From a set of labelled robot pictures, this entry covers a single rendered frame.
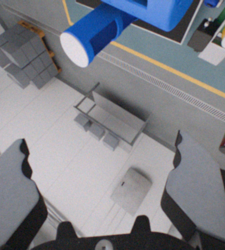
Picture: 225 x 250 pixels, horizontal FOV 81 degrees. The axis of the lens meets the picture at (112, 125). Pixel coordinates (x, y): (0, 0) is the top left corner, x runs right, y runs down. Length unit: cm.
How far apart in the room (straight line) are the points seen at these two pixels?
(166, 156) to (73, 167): 240
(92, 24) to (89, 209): 335
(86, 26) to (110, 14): 25
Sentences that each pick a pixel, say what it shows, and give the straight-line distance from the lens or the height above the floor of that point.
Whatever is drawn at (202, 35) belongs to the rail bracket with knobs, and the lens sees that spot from 69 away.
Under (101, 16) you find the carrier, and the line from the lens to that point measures 130.
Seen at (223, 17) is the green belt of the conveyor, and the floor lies 90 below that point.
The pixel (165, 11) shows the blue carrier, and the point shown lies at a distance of 44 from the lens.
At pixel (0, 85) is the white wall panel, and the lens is 601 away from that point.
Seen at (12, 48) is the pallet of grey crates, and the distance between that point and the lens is 391.
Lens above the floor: 161
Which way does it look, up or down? 18 degrees down
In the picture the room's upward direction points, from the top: 142 degrees counter-clockwise
